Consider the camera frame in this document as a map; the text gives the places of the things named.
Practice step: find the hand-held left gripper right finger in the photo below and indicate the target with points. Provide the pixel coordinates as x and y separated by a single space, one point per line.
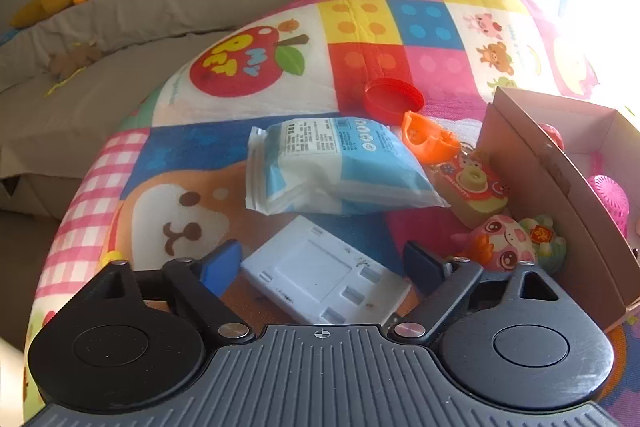
422 264

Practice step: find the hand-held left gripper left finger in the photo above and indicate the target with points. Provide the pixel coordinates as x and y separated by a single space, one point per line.
221 264

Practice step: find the pink pig toy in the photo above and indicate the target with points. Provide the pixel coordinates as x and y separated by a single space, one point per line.
500 242

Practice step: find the white plastic stand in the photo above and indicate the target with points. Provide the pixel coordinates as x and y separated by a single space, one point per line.
310 269

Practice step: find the red toy camera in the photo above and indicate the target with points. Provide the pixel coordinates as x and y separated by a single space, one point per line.
470 187

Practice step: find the orange plastic toy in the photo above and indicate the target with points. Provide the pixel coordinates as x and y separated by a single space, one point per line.
425 142

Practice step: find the blue white wet wipes packet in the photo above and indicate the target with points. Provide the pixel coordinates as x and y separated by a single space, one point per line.
340 167

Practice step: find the green toy with red label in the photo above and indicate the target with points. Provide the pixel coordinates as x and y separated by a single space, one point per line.
550 252

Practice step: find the cardboard box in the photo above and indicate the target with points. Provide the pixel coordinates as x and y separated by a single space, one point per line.
550 192

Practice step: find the red round lid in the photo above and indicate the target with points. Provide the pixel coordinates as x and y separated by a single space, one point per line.
392 99

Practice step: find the colourful printed play mat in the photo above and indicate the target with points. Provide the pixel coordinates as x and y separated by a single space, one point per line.
200 147

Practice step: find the small red toy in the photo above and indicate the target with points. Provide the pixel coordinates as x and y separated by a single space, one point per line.
552 137

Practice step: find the pink perforated ball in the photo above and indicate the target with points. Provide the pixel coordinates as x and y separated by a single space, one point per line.
610 199

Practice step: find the grey beige sofa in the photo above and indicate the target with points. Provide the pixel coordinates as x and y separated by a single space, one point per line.
100 107

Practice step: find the brown plush toy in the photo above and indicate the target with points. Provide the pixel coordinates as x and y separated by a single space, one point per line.
72 59

